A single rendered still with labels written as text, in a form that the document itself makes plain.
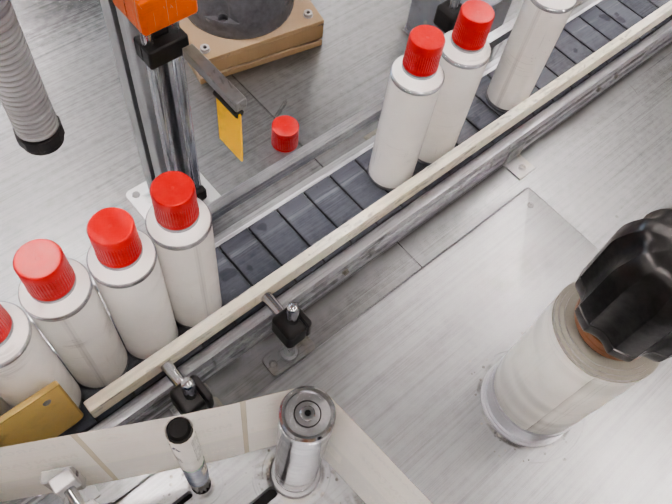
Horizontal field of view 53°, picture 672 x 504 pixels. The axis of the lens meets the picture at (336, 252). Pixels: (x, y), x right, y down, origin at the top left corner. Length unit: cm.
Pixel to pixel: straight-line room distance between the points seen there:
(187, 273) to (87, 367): 12
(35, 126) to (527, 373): 42
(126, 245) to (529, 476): 41
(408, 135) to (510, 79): 20
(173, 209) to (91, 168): 36
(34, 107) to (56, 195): 33
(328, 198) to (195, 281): 22
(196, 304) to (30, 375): 16
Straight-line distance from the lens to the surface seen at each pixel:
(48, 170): 87
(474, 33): 67
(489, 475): 66
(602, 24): 106
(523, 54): 82
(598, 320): 47
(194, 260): 56
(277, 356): 71
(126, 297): 54
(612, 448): 72
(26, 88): 51
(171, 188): 51
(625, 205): 93
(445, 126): 75
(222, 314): 64
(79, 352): 58
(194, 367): 66
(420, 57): 63
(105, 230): 50
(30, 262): 50
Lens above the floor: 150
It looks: 60 degrees down
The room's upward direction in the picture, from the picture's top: 11 degrees clockwise
